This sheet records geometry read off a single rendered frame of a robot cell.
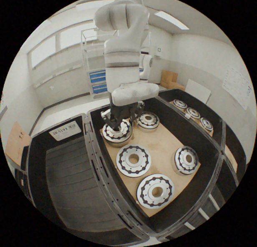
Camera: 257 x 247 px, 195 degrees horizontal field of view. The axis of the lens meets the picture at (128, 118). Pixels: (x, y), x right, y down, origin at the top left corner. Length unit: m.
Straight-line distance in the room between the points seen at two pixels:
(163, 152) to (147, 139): 0.08
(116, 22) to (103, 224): 0.46
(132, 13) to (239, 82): 3.15
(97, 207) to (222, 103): 3.27
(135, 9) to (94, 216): 0.46
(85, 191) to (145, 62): 0.60
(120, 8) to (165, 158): 0.39
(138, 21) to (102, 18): 0.06
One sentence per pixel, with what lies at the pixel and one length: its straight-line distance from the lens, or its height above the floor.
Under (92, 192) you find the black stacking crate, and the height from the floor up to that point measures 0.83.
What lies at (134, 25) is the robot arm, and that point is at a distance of 0.15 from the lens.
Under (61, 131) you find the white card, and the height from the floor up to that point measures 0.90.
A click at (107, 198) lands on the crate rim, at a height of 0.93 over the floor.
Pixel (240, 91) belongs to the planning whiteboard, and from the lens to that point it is 3.18.
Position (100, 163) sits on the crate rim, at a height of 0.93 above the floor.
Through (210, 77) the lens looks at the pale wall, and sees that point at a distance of 3.25.
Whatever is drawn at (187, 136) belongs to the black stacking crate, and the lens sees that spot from 0.32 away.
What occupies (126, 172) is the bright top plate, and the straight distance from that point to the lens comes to 0.22.
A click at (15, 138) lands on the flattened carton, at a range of 2.84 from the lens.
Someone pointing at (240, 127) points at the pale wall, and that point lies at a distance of 3.35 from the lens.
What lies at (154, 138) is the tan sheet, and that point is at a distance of 0.30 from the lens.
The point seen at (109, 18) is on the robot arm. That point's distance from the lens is 0.17.
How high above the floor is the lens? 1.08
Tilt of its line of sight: 44 degrees down
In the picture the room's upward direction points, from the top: straight up
